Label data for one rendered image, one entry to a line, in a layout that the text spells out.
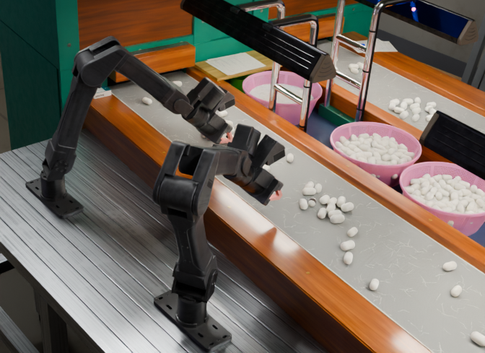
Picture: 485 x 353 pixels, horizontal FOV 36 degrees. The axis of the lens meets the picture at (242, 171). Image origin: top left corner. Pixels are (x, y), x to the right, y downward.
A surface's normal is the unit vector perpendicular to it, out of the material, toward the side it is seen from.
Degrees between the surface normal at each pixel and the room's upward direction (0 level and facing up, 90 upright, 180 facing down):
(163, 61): 90
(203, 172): 38
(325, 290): 0
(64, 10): 90
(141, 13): 90
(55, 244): 0
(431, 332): 0
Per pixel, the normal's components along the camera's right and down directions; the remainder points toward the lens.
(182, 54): 0.58, 0.45
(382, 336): 0.07, -0.86
